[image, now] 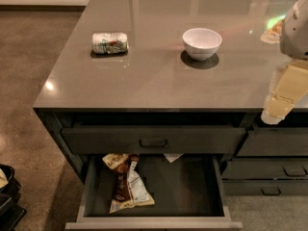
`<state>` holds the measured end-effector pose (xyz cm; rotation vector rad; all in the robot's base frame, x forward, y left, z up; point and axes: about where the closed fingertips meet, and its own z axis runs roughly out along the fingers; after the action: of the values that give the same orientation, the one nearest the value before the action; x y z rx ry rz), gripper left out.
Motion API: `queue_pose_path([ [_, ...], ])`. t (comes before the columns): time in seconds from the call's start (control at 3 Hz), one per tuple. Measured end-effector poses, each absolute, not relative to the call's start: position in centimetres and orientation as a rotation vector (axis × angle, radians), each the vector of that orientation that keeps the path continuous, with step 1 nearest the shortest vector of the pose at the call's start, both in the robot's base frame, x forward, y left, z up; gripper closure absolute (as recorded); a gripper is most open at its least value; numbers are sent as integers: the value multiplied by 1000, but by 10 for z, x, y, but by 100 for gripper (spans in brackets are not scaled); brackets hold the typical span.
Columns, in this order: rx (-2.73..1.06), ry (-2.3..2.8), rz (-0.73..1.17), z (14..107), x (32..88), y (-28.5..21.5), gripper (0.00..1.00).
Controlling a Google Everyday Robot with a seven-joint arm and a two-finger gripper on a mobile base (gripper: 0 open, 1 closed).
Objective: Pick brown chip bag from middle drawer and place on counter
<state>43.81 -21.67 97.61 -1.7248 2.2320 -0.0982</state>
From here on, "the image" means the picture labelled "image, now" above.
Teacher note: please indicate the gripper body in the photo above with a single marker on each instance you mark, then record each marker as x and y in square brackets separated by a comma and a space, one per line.
[295, 33]

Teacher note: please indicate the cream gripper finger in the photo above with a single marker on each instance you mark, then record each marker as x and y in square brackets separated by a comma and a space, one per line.
[275, 110]

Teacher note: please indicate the brown chip bag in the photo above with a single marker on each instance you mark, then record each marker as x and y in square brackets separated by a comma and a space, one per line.
[130, 191]

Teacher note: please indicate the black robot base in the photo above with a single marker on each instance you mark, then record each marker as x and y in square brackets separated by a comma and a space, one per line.
[10, 212]

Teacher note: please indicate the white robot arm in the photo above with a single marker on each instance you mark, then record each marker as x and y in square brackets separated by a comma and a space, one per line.
[291, 33]

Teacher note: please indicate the top right drawer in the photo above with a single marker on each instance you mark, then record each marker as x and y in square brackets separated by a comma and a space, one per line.
[275, 141]

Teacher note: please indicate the middle right drawer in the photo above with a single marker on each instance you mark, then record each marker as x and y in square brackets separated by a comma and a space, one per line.
[265, 169]

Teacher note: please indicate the bottom right drawer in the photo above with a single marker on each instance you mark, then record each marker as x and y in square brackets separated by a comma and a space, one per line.
[266, 188]

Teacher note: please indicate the open middle drawer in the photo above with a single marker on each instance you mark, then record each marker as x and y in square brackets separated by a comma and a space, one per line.
[188, 195]

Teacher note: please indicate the grey counter cabinet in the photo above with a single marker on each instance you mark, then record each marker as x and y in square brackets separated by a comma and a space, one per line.
[156, 82]

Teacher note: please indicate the closed top left drawer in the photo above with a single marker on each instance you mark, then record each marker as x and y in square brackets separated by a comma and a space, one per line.
[153, 139]

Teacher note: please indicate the white bowl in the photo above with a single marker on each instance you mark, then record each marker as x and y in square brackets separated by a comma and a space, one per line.
[201, 43]

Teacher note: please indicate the white paper tag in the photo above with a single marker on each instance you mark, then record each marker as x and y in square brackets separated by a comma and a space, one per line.
[172, 157]

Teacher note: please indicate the white green crushed can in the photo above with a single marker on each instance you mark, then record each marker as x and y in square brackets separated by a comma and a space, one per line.
[109, 43]

